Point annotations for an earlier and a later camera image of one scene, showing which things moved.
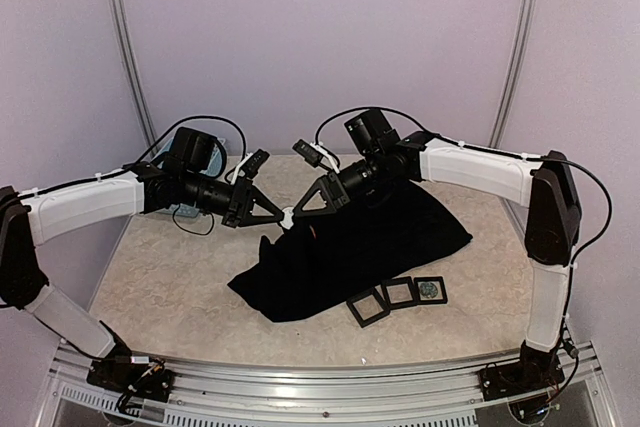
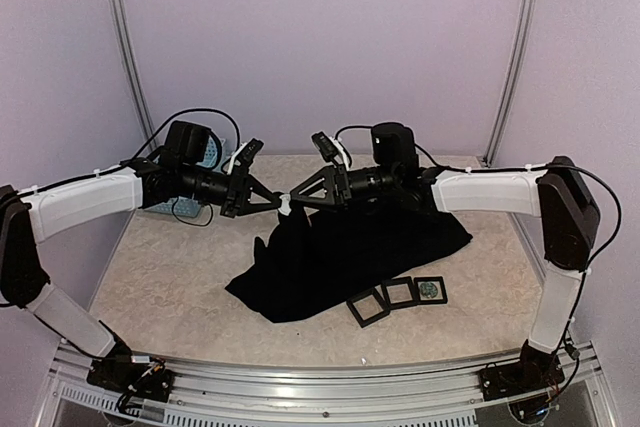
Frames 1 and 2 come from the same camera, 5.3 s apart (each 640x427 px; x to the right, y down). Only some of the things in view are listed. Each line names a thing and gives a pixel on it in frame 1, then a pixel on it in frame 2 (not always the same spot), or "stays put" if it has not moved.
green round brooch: [428, 290] stays put
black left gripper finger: [253, 196] to [253, 185]
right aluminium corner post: [520, 47] stays put
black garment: [383, 235] stays put
